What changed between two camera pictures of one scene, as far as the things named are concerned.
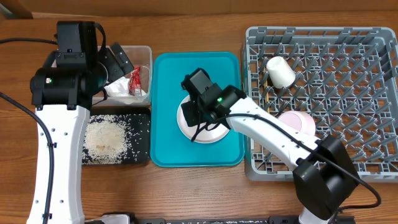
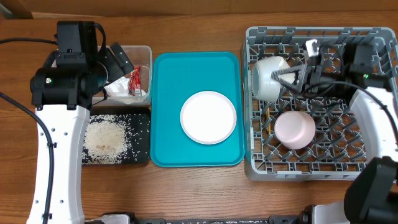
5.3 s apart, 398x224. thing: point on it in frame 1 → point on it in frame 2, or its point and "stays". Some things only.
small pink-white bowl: x=299 y=122 stays
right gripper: x=190 y=119 → x=311 y=79
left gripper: x=116 y=70 stays
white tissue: x=120 y=88 stays
